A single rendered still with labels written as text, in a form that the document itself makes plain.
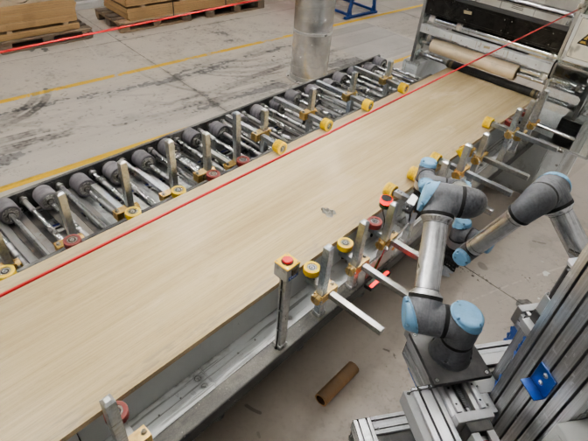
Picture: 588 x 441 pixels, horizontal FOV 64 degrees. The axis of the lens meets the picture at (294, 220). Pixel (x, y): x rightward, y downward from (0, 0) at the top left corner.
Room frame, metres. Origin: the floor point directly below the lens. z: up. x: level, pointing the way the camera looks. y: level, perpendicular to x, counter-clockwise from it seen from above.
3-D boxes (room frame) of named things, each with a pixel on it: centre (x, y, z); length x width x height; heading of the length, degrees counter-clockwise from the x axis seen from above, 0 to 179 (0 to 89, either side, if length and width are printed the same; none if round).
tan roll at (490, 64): (3.98, -1.57, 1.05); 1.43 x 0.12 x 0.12; 50
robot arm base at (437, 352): (1.04, -0.61, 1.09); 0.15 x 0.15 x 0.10
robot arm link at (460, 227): (1.65, -0.75, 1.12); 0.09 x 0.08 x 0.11; 48
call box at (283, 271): (1.24, 0.01, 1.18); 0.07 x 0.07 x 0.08; 50
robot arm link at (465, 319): (1.04, -0.60, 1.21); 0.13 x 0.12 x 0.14; 82
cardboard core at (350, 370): (1.49, -0.34, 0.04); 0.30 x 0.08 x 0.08; 140
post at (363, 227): (1.63, -0.32, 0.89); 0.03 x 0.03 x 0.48; 50
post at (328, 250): (1.44, -0.16, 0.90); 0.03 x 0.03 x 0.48; 50
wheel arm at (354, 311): (1.41, -0.26, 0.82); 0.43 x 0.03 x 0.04; 50
